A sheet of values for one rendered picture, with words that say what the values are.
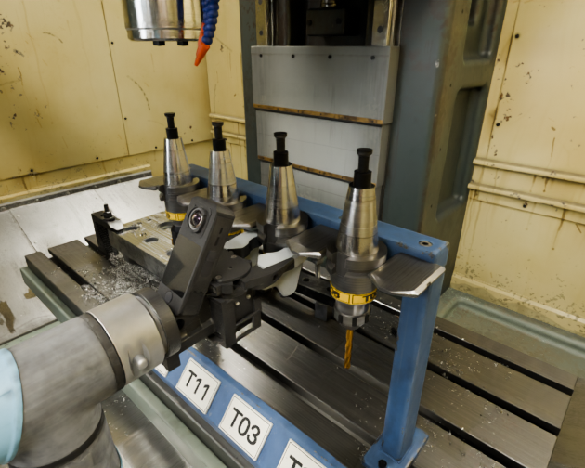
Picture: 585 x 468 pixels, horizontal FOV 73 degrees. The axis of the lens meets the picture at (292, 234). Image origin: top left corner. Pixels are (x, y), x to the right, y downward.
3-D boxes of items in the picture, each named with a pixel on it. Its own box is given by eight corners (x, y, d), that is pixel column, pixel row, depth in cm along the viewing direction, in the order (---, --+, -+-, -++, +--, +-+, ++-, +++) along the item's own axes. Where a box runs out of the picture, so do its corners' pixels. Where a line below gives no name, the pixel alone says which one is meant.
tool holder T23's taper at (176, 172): (199, 180, 62) (194, 136, 59) (176, 188, 59) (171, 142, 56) (179, 175, 64) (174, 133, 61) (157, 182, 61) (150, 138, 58)
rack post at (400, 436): (395, 490, 51) (429, 297, 38) (359, 463, 54) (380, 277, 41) (429, 438, 57) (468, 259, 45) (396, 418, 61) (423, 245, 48)
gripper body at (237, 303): (225, 297, 51) (137, 347, 43) (219, 238, 47) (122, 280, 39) (267, 323, 46) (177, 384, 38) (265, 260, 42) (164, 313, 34)
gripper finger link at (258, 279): (279, 258, 48) (213, 281, 43) (279, 246, 47) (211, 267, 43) (302, 276, 44) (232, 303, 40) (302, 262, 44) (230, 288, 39)
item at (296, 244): (314, 264, 42) (314, 257, 41) (278, 248, 45) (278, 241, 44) (352, 241, 46) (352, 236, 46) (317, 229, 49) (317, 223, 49)
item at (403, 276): (410, 305, 35) (411, 298, 35) (359, 283, 38) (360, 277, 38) (444, 275, 40) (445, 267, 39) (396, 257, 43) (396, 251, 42)
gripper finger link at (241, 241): (262, 256, 57) (221, 289, 50) (260, 218, 54) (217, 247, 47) (280, 261, 55) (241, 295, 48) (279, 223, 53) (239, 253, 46)
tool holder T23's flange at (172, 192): (208, 194, 63) (207, 179, 62) (179, 206, 59) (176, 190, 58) (181, 188, 66) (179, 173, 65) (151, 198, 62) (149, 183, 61)
